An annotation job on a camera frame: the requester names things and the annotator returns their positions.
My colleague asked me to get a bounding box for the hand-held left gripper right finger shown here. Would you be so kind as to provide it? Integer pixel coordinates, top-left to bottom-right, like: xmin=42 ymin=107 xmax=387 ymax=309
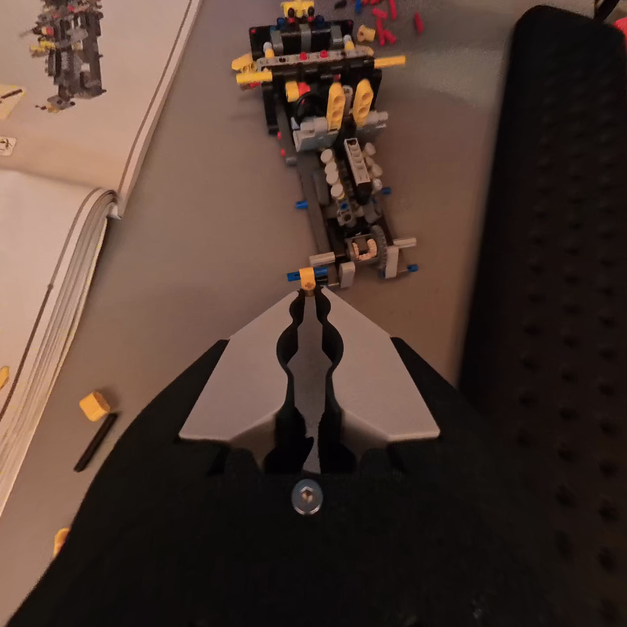
xmin=316 ymin=287 xmax=442 ymax=444

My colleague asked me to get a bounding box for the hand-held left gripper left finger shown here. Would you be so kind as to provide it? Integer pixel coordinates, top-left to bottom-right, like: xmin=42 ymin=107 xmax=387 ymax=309
xmin=178 ymin=289 xmax=304 ymax=444

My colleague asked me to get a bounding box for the black yellow lego car chassis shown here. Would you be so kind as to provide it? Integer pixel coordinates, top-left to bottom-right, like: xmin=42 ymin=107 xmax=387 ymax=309
xmin=230 ymin=0 xmax=419 ymax=294

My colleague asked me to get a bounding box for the pile of coloured lego pins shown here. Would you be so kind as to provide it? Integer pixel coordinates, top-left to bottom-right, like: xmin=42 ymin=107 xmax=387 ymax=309
xmin=333 ymin=0 xmax=425 ymax=46

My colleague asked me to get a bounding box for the yellow small lego block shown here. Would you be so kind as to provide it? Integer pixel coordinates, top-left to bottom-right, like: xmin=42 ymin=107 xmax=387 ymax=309
xmin=79 ymin=390 xmax=112 ymax=422

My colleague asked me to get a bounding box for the black lego axle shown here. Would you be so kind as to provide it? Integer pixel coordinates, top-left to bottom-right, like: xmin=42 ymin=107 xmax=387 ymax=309
xmin=73 ymin=412 xmax=119 ymax=473

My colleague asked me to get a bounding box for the open instruction booklet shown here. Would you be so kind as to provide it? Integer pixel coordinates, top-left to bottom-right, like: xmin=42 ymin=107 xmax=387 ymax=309
xmin=0 ymin=0 xmax=205 ymax=516

